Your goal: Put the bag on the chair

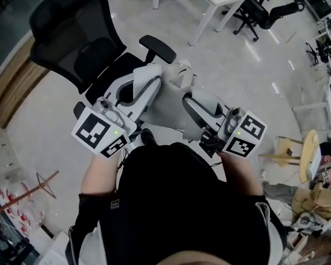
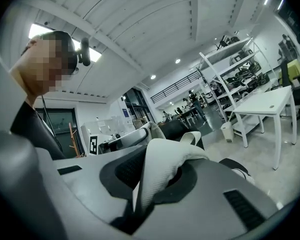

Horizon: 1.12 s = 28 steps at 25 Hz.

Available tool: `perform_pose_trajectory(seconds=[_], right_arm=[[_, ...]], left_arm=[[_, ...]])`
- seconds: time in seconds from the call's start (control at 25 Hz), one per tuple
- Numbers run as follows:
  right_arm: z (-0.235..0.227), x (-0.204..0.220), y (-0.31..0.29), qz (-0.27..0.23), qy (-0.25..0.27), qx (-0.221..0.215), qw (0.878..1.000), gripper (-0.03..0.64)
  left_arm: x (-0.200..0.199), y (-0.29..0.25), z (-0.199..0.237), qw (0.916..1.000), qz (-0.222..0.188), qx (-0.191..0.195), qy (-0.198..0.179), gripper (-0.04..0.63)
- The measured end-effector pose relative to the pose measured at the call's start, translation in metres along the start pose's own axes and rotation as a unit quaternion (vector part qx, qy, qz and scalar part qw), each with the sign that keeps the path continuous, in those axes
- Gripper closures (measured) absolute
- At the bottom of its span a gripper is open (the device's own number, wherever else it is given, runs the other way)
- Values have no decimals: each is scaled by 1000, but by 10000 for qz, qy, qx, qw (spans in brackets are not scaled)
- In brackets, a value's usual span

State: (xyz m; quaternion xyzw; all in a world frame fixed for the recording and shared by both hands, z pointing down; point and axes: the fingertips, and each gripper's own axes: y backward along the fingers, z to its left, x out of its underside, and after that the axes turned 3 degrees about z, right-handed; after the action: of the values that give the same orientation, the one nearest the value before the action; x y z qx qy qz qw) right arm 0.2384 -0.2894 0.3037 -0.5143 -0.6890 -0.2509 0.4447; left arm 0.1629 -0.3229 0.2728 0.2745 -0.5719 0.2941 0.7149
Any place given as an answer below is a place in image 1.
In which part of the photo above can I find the person's left forearm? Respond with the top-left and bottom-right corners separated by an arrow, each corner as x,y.
81,155 -> 127,197

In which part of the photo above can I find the person's right forearm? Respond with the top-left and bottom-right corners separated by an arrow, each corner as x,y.
217,150 -> 263,197

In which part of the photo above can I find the black mesh office chair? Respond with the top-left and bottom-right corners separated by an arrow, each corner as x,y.
29,0 -> 177,120

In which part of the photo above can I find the wooden coat rack pole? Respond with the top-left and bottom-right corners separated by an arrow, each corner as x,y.
0,171 -> 60,219

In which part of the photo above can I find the person's left black shoe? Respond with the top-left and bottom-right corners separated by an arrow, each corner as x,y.
132,128 -> 157,150

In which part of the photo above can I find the white locker cabinet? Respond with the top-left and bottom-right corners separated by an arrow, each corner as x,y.
0,112 -> 25,182

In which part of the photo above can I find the black reclined office chair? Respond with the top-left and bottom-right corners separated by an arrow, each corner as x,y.
222,0 -> 306,43

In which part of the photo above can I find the person's torso in black shirt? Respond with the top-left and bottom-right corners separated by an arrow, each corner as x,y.
66,141 -> 287,265

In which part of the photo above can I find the cluster of red-handled clear bottles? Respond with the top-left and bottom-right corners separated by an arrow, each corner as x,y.
0,182 -> 45,236

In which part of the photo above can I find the white grey machine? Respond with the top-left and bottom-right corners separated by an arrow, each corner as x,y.
289,211 -> 322,233

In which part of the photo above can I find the wooden floor platform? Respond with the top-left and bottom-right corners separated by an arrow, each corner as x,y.
0,36 -> 49,129

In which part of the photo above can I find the light grey backpack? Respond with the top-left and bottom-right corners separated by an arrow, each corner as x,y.
132,59 -> 227,143

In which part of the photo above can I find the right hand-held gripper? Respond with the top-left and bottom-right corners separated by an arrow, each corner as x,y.
181,95 -> 268,159

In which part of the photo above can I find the round wooden stool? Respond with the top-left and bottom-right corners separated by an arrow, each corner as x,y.
258,129 -> 321,183

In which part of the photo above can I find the white side table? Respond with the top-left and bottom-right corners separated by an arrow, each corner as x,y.
292,76 -> 331,135

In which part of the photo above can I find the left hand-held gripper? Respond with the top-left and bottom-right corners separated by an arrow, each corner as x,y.
70,74 -> 163,160

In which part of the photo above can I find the black glass display case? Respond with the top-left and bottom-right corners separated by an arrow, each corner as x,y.
0,194 -> 39,265

